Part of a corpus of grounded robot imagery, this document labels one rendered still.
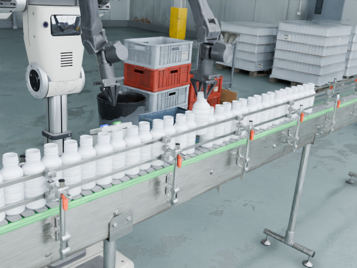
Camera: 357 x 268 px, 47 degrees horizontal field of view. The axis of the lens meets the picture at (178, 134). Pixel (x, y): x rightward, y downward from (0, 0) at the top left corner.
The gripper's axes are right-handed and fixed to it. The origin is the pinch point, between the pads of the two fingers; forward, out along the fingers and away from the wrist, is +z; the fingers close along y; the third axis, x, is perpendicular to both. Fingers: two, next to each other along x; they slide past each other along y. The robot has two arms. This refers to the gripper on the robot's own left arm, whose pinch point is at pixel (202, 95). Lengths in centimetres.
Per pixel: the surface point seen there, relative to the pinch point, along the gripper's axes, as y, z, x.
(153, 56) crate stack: 173, 24, -143
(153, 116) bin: 59, 30, -33
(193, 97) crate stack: 183, 75, -217
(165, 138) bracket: -5.7, 10.4, 25.1
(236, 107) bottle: -1.8, 7.9, -22.4
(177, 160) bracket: -11.2, 17.1, 24.0
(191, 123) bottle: -1.9, 9.5, 7.1
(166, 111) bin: 59, 29, -44
